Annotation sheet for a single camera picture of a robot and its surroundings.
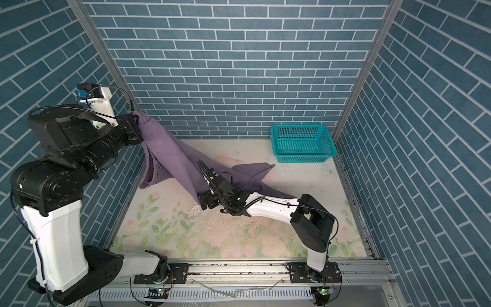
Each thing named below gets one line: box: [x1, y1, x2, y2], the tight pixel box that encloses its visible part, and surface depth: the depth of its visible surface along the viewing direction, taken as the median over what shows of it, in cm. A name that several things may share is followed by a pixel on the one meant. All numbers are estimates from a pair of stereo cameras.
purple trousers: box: [132, 110, 297, 202], surface depth 63 cm
